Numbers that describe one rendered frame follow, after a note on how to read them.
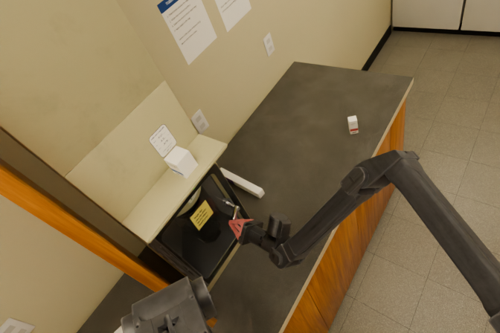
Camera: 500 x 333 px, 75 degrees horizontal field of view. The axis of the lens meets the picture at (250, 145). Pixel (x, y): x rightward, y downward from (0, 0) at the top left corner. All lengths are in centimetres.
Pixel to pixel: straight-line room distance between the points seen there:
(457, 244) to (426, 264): 159
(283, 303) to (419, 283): 116
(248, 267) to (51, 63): 96
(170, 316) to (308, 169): 113
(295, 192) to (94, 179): 87
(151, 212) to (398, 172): 58
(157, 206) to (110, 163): 16
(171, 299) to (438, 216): 50
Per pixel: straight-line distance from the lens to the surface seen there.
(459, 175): 263
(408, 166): 73
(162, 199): 86
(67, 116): 74
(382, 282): 223
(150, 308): 46
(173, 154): 85
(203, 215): 109
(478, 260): 70
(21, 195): 66
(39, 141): 74
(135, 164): 85
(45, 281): 145
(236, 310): 129
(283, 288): 126
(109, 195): 85
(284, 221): 101
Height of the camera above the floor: 211
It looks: 45 degrees down
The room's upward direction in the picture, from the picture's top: 25 degrees counter-clockwise
